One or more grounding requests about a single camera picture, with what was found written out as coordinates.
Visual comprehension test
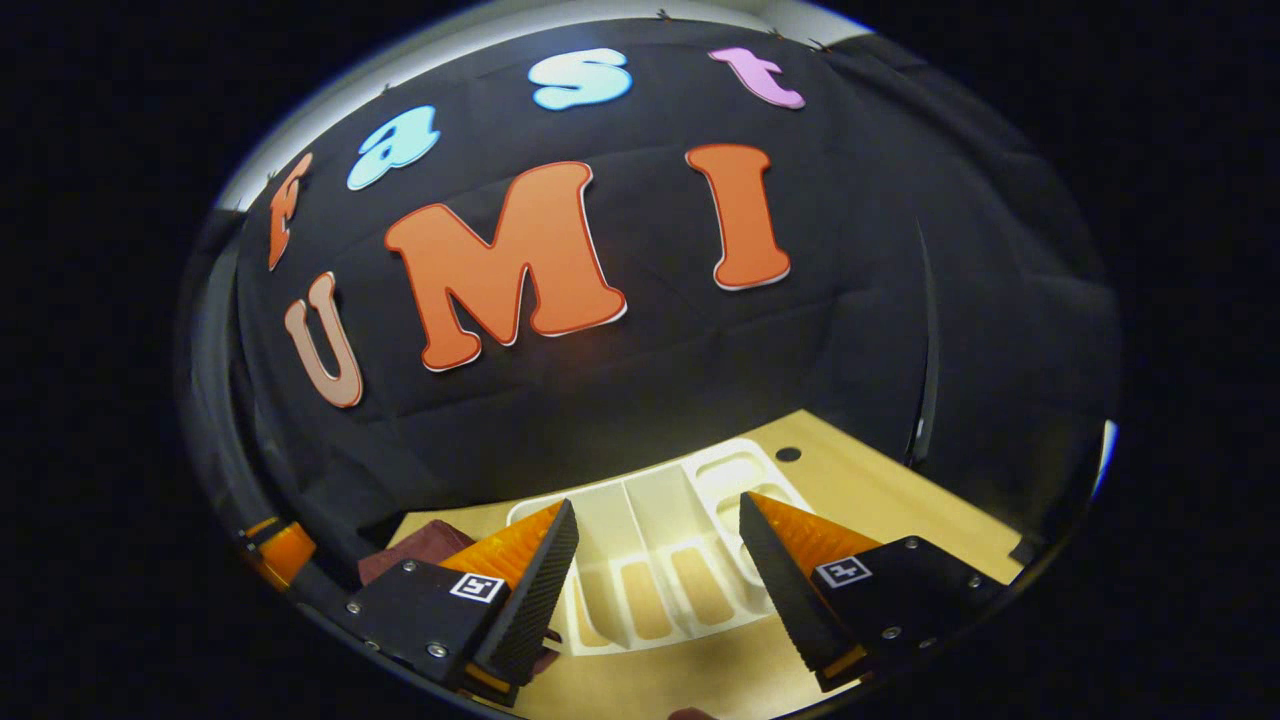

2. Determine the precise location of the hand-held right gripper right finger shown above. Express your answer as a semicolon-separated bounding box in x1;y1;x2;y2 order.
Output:
738;490;1006;693

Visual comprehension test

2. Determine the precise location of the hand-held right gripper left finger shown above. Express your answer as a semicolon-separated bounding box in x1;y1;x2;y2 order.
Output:
345;498;581;708

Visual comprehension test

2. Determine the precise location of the maroon schoolbag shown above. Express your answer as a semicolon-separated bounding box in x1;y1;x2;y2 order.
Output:
357;518;563;677

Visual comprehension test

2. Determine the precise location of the white bookshelf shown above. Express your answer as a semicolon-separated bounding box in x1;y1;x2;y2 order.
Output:
505;437;816;658

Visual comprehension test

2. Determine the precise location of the thin black pole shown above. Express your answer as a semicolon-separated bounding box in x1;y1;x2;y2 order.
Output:
903;215;943;471

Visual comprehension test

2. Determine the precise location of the row of black cloth clips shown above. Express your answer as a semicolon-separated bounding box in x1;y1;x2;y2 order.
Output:
655;8;831;53

